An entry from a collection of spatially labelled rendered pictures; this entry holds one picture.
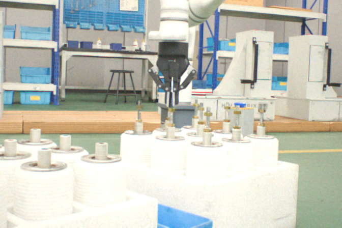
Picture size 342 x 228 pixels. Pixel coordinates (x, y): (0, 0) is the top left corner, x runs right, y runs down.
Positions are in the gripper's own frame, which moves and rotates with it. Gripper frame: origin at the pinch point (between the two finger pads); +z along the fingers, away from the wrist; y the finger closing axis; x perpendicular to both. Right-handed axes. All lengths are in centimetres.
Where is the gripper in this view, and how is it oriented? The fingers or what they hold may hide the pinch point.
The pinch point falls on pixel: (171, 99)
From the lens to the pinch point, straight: 112.7
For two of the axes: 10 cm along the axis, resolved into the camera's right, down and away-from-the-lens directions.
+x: -2.5, 0.4, -9.7
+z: -0.3, 10.0, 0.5
